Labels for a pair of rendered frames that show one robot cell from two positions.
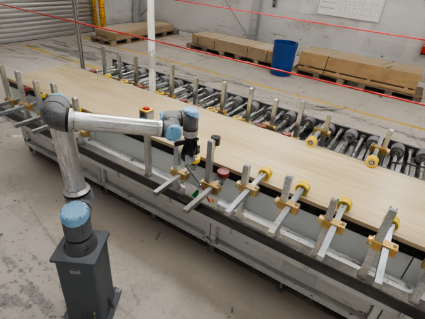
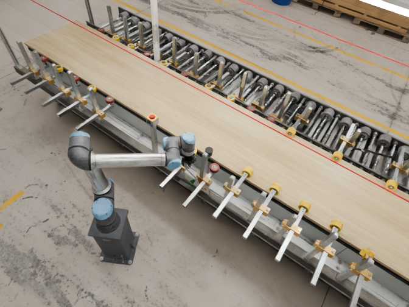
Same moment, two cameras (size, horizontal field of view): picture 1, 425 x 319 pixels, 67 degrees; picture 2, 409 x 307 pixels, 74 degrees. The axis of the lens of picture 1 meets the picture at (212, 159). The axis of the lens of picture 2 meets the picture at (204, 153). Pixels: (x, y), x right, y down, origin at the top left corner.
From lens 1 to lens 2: 0.82 m
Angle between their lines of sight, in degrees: 21
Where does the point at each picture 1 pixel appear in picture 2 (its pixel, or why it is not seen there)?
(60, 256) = (95, 232)
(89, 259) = (115, 235)
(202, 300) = (196, 243)
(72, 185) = (98, 187)
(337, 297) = not seen: hidden behind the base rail
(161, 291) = (167, 235)
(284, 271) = not seen: hidden behind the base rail
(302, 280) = not seen: hidden behind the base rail
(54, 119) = (80, 165)
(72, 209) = (100, 206)
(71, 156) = (95, 172)
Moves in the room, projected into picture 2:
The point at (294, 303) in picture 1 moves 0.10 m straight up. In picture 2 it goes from (261, 247) to (263, 243)
